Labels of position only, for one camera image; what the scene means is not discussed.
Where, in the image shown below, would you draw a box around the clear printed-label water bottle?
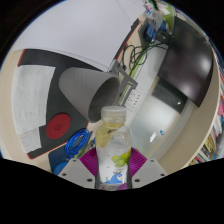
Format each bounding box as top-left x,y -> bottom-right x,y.
94,105 -> 133,191

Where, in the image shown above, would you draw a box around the dark navy desk mat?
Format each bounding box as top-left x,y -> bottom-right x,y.
48,145 -> 81,169

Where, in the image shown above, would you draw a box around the flat round red coaster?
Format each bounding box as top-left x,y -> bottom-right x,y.
45,112 -> 72,140

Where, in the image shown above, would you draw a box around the white wall socket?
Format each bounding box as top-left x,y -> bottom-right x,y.
128,90 -> 144,108

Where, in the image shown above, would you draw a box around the grey metal laptop stand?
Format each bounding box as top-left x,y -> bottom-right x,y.
108,59 -> 139,101

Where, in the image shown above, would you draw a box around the small blue device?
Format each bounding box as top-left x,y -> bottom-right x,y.
144,23 -> 158,43

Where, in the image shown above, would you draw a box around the black computer monitor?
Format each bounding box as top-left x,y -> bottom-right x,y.
156,16 -> 214,108

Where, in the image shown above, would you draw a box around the black red-edged desk mat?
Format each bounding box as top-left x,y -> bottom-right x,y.
16,18 -> 141,160

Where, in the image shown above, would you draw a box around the black cable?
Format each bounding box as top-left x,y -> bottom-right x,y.
120,41 -> 168,73

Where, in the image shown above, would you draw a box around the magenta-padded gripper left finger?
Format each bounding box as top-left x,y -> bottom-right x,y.
57,147 -> 99,190

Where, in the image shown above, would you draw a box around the white paper napkin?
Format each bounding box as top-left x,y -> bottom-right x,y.
11,64 -> 56,154

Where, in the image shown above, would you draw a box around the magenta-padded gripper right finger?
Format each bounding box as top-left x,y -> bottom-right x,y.
127,147 -> 168,190

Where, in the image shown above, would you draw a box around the white paper sheets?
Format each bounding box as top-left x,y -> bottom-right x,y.
13,0 -> 148,73

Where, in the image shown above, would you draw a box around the grey ribbed cup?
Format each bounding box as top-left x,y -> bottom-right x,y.
58,66 -> 121,124

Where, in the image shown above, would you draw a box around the coiled blue cable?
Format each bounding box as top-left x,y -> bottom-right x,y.
63,128 -> 92,158

